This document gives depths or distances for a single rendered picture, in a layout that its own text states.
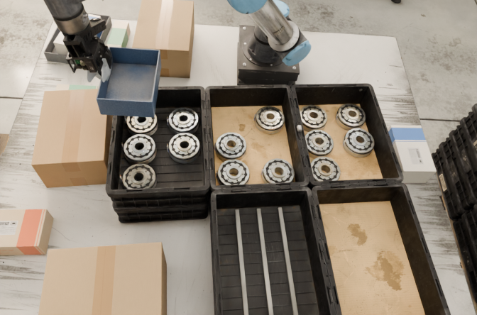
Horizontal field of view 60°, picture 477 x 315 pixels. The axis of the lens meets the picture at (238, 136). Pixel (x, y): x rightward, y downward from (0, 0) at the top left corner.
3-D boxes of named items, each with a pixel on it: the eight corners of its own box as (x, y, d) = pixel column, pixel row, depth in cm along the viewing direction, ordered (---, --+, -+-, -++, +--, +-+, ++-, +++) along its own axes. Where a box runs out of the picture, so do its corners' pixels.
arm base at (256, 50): (250, 33, 178) (253, 15, 169) (285, 40, 177) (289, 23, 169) (243, 59, 170) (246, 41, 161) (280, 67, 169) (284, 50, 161)
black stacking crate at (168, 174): (121, 109, 150) (116, 89, 141) (204, 107, 153) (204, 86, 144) (112, 211, 128) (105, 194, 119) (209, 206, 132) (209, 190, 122)
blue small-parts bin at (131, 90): (112, 62, 128) (108, 45, 123) (161, 66, 130) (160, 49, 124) (100, 114, 117) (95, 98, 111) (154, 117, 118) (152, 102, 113)
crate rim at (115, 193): (116, 91, 142) (115, 86, 140) (204, 90, 146) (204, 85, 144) (106, 198, 120) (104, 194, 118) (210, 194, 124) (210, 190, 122)
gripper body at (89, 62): (73, 74, 108) (53, 40, 98) (81, 51, 113) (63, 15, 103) (102, 74, 107) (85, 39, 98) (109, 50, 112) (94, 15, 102)
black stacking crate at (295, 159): (205, 107, 153) (205, 86, 144) (284, 105, 157) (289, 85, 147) (210, 206, 132) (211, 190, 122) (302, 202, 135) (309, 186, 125)
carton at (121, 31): (116, 30, 188) (114, 20, 183) (130, 32, 188) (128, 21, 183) (104, 69, 174) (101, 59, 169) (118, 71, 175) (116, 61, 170)
